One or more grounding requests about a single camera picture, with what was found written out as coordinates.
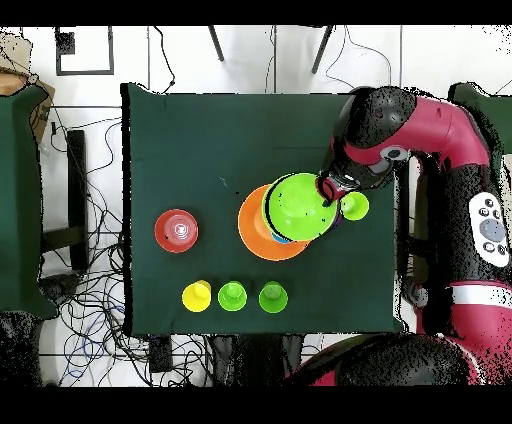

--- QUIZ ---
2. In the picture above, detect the large green bowl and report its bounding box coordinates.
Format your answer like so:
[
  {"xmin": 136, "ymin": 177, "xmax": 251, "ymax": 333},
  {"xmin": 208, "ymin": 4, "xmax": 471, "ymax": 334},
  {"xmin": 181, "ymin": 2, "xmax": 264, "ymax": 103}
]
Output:
[{"xmin": 261, "ymin": 172, "xmax": 341, "ymax": 243}]

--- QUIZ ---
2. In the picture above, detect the large orange bowl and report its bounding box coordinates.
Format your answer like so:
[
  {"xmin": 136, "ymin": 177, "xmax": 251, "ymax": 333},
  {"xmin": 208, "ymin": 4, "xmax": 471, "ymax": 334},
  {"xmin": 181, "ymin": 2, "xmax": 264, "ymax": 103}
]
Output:
[{"xmin": 237, "ymin": 184, "xmax": 311, "ymax": 262}]

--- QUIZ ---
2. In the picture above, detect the red bowl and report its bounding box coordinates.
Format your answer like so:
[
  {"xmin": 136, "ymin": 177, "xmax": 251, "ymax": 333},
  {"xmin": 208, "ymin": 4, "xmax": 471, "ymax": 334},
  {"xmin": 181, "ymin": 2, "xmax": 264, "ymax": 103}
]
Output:
[{"xmin": 154, "ymin": 208, "xmax": 200, "ymax": 254}]

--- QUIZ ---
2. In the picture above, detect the yellow cup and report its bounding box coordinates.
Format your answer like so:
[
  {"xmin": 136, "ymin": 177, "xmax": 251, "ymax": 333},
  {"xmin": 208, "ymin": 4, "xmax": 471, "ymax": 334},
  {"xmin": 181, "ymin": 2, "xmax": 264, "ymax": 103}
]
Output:
[{"xmin": 181, "ymin": 279, "xmax": 213, "ymax": 314}]

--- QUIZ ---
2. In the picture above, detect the lime green cup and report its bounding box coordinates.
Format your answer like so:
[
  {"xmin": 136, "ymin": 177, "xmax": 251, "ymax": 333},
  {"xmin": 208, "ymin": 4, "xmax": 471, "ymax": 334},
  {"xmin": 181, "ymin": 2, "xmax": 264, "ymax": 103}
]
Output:
[{"xmin": 339, "ymin": 191, "xmax": 370, "ymax": 222}]

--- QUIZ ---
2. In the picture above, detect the black floor stand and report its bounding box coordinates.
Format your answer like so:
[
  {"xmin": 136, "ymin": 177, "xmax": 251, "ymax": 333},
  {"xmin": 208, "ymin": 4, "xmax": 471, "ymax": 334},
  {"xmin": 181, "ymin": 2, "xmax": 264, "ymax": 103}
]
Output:
[
  {"xmin": 39, "ymin": 129, "xmax": 90, "ymax": 273},
  {"xmin": 397, "ymin": 167, "xmax": 417, "ymax": 281}
]

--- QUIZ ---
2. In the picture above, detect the dark green tablecloth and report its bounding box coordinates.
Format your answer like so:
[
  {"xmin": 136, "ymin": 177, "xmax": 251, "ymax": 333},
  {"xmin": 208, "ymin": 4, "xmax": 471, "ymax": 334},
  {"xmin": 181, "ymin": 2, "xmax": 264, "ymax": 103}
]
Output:
[{"xmin": 120, "ymin": 82, "xmax": 409, "ymax": 336}]

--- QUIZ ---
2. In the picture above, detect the dark tripod leg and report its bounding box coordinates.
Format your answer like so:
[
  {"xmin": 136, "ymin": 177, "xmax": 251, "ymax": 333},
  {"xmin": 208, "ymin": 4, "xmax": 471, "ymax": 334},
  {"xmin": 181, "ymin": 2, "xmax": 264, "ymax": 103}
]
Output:
[
  {"xmin": 311, "ymin": 25, "xmax": 336, "ymax": 76},
  {"xmin": 207, "ymin": 25, "xmax": 226, "ymax": 62}
]

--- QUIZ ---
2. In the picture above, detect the green cloth side table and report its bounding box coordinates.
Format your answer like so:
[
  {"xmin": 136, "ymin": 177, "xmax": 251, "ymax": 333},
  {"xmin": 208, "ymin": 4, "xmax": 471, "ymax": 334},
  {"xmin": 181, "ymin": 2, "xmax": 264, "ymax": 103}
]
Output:
[
  {"xmin": 0, "ymin": 85, "xmax": 59, "ymax": 319},
  {"xmin": 447, "ymin": 82, "xmax": 512, "ymax": 161}
]

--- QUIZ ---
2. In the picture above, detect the black power box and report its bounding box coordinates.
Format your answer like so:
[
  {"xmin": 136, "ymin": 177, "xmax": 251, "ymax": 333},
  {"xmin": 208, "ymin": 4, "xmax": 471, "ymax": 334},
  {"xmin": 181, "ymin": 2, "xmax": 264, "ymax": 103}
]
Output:
[{"xmin": 148, "ymin": 335, "xmax": 174, "ymax": 374}]

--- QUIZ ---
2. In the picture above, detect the grey black device base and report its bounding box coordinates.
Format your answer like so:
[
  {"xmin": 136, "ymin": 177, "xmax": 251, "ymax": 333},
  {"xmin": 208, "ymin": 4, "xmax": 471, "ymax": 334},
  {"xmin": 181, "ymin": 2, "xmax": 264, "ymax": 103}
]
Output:
[{"xmin": 39, "ymin": 273, "xmax": 83, "ymax": 305}]

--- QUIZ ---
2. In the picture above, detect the cardboard box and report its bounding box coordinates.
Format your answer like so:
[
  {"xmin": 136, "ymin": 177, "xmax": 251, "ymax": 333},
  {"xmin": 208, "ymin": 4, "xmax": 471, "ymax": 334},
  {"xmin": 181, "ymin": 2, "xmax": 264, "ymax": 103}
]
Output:
[{"xmin": 0, "ymin": 67, "xmax": 56, "ymax": 145}]

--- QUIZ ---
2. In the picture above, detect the thin black cable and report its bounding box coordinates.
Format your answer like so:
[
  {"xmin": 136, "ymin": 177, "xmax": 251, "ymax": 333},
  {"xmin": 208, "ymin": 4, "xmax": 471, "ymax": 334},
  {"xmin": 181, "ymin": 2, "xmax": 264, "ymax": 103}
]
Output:
[
  {"xmin": 324, "ymin": 25, "xmax": 393, "ymax": 96},
  {"xmin": 152, "ymin": 25, "xmax": 177, "ymax": 95}
]

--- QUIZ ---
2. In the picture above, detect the tangle of floor cables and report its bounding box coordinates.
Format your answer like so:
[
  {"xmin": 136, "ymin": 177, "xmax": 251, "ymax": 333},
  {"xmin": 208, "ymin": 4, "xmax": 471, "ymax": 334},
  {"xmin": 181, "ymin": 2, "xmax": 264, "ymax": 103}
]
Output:
[{"xmin": 39, "ymin": 115, "xmax": 213, "ymax": 387}]

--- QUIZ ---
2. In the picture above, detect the black square frame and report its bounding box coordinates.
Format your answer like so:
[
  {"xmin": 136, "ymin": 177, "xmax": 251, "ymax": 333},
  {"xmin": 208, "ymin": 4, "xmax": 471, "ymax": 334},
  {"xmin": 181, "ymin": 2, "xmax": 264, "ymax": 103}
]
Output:
[{"xmin": 54, "ymin": 25, "xmax": 115, "ymax": 76}]

